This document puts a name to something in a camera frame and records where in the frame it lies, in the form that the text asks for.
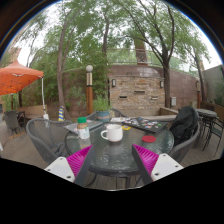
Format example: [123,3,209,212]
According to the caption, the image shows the blue yellow striped cone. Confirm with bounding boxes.
[57,105,66,122]

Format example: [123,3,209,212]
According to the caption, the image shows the white ceramic mug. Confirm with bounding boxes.
[100,123,124,143]

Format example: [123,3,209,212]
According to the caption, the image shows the slanting thin-trunk tree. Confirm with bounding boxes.
[39,0,111,121]

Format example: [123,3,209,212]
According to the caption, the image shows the dark wicker patio chair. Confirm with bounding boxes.
[2,109,27,136]

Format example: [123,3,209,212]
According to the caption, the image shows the round dark patio table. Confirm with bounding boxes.
[195,108,218,134]

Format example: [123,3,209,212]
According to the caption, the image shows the green plant in blue pot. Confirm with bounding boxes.
[92,94,113,124]

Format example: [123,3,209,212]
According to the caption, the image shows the black jacket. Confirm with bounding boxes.
[169,105,200,146]

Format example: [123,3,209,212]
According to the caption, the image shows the dark metal patio chair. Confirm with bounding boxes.
[201,116,224,156]

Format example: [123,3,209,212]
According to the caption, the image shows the white printed booklet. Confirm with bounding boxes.
[109,116,129,124]

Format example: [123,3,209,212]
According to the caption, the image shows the forked dark-trunk tree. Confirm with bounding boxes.
[113,0,208,109]

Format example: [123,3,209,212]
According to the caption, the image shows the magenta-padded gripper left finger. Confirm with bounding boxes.
[44,144,96,188]

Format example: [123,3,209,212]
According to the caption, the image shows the green-capped brown drink bottle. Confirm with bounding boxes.
[76,116,92,142]

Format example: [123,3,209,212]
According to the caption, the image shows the flat round red coaster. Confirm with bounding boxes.
[141,134,157,144]

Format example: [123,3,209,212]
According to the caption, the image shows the grey laptop with stickers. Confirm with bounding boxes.
[63,119,104,135]

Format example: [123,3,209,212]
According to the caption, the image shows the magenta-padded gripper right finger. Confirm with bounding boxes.
[131,143,185,186]

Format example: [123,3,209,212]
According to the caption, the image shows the orange canopy on white pole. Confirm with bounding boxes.
[0,59,50,120]

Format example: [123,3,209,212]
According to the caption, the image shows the globe-topped wooden lamp post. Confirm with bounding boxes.
[85,64,95,116]

